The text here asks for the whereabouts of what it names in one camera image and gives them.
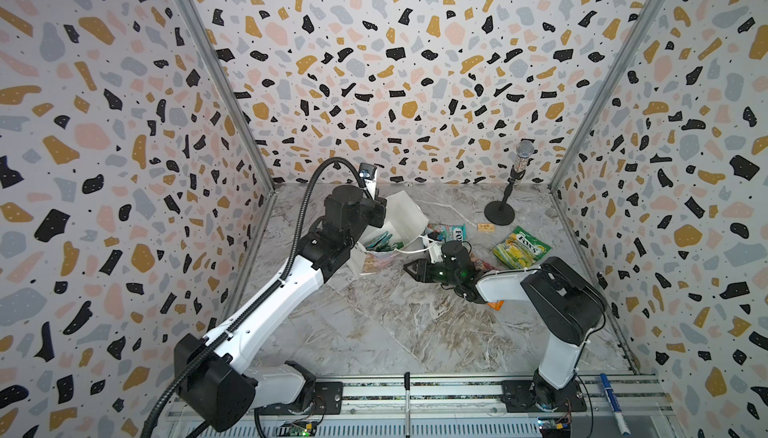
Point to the right circuit board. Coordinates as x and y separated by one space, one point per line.
554 427

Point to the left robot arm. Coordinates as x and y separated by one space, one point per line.
211 372

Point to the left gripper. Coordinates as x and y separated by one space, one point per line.
377 208

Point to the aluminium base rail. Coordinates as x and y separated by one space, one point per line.
463 406

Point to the orange snack packet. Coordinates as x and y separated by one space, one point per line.
483 267

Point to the circuit board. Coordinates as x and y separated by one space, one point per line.
297 429
554 427

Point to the green snack packet in bag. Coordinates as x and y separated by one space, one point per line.
384 243

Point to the black microphone stand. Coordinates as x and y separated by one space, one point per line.
500 212

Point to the white paper bag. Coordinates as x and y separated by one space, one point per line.
405 219

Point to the black and silver pen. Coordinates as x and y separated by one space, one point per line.
407 405

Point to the teal Fox's candy packet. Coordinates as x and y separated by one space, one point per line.
446 233

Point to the left circuit board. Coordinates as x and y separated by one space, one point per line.
297 429

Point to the silver microphone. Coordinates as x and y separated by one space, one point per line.
523 154

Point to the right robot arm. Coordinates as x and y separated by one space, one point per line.
570 308

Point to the small wooden block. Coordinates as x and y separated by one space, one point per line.
486 227

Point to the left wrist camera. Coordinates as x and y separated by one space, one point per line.
368 175

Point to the green yellow Fox's candy packet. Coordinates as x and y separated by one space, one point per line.
520 250

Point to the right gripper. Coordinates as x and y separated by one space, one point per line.
432 264

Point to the blue marker pen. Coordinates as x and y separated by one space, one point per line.
615 406

